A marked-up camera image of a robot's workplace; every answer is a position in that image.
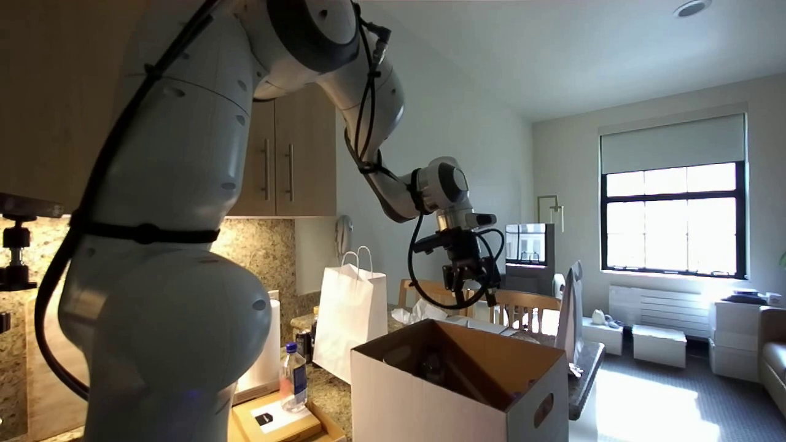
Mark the white roller blind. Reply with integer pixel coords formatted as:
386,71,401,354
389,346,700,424
596,111,749,176

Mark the grey dining table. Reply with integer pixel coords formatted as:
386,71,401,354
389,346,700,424
564,340,608,424

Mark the wide white floor box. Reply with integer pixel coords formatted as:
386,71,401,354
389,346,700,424
630,321,688,370

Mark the white radiator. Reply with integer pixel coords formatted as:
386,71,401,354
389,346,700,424
606,281,722,340

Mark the flat screen television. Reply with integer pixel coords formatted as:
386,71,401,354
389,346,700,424
500,218,558,277

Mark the black framed window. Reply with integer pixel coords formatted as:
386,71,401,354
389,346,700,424
599,159,749,281

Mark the white cardboard storage box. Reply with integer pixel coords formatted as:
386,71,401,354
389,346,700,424
348,316,572,442

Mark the white paper roll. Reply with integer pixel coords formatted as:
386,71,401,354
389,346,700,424
236,289,284,395

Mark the white drawer cabinet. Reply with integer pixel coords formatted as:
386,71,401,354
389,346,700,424
709,297,768,386

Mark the dark jar cork lid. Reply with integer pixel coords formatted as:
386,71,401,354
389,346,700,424
288,314,319,363

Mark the wooden wall cabinet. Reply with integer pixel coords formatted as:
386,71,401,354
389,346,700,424
0,0,338,218

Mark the small white floor box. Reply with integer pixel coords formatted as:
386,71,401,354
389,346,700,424
582,308,627,356

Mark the white printed paper sheet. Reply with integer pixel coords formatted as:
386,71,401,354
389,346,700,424
242,400,317,438

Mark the white paper handle bag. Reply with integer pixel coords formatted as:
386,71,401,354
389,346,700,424
311,243,389,388

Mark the white plastic bag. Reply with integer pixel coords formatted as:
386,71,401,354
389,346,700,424
389,294,461,330

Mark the clear bottle blue cap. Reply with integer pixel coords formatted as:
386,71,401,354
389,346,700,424
280,342,311,413

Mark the flat tan cardboard tray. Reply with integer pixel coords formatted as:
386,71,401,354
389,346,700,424
229,391,328,442

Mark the black camera tripod mount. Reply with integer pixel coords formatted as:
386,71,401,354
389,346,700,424
0,192,63,293

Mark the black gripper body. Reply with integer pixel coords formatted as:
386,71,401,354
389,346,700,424
437,229,499,281

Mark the white printed shopping bag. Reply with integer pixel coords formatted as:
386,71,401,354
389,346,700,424
554,260,587,367

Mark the white wall intercom phone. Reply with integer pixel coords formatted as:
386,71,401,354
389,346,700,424
328,214,355,256

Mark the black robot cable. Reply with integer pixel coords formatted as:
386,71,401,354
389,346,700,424
32,0,510,404

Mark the grey sofa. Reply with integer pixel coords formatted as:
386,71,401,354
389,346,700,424
759,304,786,421

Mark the round ceiling smoke detector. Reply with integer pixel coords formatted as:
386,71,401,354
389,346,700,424
672,0,709,20

